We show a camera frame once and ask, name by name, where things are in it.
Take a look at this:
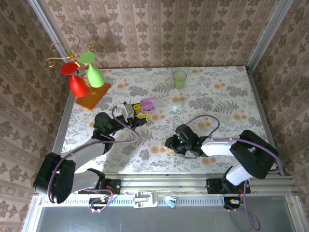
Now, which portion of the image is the purple earbud charging case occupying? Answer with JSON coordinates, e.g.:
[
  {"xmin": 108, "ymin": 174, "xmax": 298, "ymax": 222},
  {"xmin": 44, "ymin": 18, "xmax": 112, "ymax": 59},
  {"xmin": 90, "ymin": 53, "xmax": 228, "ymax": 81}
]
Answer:
[{"xmin": 140, "ymin": 97, "xmax": 156, "ymax": 114}]

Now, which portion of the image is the orange rack base board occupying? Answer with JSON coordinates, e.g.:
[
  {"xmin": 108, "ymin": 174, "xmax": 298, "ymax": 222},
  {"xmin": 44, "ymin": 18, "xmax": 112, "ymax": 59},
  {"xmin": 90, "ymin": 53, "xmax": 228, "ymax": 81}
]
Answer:
[{"xmin": 74, "ymin": 82, "xmax": 112, "ymax": 111}]

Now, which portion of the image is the floral patterned tablecloth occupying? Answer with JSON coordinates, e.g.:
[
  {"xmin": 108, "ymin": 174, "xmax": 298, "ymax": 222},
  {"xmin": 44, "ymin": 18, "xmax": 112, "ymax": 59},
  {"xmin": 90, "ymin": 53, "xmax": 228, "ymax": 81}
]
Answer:
[{"xmin": 60, "ymin": 66, "xmax": 278, "ymax": 174}]

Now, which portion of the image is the red plastic wine glass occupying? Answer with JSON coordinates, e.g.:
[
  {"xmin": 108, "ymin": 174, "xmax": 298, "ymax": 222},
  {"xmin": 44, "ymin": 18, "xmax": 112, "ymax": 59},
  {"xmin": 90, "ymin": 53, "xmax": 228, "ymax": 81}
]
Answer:
[{"xmin": 60, "ymin": 62, "xmax": 90, "ymax": 98}]

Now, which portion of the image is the green plastic wine glass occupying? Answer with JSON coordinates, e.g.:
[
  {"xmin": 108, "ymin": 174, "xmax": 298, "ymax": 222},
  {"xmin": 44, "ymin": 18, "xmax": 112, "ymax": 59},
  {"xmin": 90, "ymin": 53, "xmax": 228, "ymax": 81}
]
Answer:
[{"xmin": 79, "ymin": 52, "xmax": 105, "ymax": 88}]

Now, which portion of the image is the green translucent plastic tumbler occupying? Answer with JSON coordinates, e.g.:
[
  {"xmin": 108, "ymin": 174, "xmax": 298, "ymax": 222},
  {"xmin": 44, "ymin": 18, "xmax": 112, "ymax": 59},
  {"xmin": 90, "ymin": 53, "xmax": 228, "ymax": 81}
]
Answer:
[{"xmin": 172, "ymin": 70, "xmax": 188, "ymax": 90}]

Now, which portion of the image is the blue plastic clip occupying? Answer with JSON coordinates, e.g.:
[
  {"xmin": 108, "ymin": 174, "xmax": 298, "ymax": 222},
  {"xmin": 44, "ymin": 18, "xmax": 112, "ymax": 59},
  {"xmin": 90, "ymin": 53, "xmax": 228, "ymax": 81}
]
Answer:
[{"xmin": 164, "ymin": 195, "xmax": 179, "ymax": 209}]

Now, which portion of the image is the grey metal panel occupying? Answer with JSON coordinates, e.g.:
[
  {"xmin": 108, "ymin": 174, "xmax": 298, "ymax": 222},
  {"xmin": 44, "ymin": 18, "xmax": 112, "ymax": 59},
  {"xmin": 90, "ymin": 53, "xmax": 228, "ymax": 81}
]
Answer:
[{"xmin": 36, "ymin": 206, "xmax": 297, "ymax": 232}]

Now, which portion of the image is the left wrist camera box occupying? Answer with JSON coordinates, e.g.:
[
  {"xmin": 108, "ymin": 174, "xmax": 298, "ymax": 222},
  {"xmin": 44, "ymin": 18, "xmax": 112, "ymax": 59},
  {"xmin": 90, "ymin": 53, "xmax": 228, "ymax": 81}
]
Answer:
[{"xmin": 115, "ymin": 101, "xmax": 135, "ymax": 119}]

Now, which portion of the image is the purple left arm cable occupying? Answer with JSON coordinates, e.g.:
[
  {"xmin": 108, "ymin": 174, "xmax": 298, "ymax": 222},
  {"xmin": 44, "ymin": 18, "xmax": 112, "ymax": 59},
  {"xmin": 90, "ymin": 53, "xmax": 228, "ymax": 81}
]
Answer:
[{"xmin": 47, "ymin": 106, "xmax": 140, "ymax": 213}]

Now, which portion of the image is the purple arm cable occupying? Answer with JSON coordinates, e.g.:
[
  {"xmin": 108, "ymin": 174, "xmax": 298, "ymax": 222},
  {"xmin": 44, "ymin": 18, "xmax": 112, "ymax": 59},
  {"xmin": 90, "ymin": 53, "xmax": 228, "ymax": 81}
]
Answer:
[
  {"xmin": 47, "ymin": 106, "xmax": 140, "ymax": 213},
  {"xmin": 184, "ymin": 115, "xmax": 283, "ymax": 232}
]

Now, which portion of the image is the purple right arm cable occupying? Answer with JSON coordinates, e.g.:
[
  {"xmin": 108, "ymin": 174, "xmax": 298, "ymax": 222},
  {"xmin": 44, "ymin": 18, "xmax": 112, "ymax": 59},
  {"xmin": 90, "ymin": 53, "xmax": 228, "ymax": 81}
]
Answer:
[{"xmin": 184, "ymin": 115, "xmax": 283, "ymax": 232}]

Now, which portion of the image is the aluminium table edge rail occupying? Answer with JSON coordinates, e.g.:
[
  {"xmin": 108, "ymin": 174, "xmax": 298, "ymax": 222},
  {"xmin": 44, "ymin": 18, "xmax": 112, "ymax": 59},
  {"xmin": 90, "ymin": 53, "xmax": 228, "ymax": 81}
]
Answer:
[{"xmin": 33, "ymin": 174, "xmax": 299, "ymax": 194}]

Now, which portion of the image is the aluminium side rail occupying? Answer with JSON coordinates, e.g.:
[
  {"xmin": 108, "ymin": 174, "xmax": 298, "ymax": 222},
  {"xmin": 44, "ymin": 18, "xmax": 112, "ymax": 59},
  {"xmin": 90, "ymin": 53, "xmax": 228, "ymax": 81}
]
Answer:
[
  {"xmin": 245, "ymin": 65, "xmax": 287, "ymax": 177},
  {"xmin": 36, "ymin": 89, "xmax": 75, "ymax": 187}
]

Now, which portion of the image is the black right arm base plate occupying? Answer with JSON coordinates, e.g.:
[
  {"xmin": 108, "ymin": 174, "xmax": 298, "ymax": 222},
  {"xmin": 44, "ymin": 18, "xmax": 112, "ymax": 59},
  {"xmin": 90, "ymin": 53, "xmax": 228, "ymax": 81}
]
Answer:
[{"xmin": 206, "ymin": 178, "xmax": 251, "ymax": 194}]

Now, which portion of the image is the white plastic rail mount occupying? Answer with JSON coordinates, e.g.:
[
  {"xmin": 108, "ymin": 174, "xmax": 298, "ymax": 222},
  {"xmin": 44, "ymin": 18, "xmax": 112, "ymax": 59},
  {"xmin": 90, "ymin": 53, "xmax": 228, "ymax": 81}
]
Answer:
[{"xmin": 133, "ymin": 190, "xmax": 158, "ymax": 208}]

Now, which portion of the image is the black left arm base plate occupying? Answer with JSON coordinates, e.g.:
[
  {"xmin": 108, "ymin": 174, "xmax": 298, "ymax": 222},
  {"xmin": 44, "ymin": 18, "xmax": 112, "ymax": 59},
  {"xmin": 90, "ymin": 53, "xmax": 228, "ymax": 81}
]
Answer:
[{"xmin": 79, "ymin": 179, "xmax": 121, "ymax": 195}]

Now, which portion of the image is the gold wire glass rack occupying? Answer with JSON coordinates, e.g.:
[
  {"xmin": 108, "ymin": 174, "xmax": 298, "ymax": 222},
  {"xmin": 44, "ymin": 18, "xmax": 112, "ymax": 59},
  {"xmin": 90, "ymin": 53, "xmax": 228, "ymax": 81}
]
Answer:
[{"xmin": 45, "ymin": 35, "xmax": 98, "ymax": 95}]

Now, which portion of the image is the white slotted cable duct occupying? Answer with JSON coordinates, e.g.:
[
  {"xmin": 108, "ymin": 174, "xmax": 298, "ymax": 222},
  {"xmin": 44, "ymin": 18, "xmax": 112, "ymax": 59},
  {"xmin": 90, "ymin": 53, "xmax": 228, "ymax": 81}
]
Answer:
[{"xmin": 40, "ymin": 196, "xmax": 225, "ymax": 206}]

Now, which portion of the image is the aluminium corner post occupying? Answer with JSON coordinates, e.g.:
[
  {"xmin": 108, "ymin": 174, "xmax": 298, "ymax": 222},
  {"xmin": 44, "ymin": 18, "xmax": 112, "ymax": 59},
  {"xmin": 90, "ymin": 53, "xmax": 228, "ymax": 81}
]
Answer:
[
  {"xmin": 246, "ymin": 0, "xmax": 294, "ymax": 70},
  {"xmin": 28, "ymin": 0, "xmax": 68, "ymax": 71}
]

